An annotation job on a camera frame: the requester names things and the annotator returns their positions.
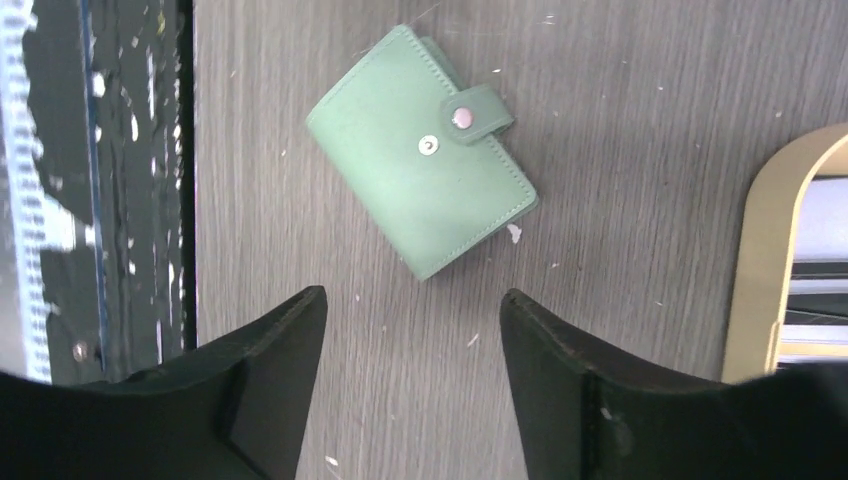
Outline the green leather card holder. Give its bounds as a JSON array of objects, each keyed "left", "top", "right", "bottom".
[{"left": 306, "top": 25, "right": 537, "bottom": 280}]

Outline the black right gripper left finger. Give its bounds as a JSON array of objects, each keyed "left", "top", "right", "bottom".
[{"left": 1, "top": 286, "right": 328, "bottom": 479}]

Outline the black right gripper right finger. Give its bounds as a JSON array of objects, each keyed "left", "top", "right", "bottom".
[{"left": 500, "top": 289, "right": 847, "bottom": 479}]

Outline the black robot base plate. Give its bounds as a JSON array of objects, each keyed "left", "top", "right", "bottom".
[{"left": 1, "top": 1, "right": 198, "bottom": 385}]

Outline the beige oval card tray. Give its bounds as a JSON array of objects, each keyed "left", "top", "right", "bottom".
[{"left": 721, "top": 123, "right": 847, "bottom": 383}]

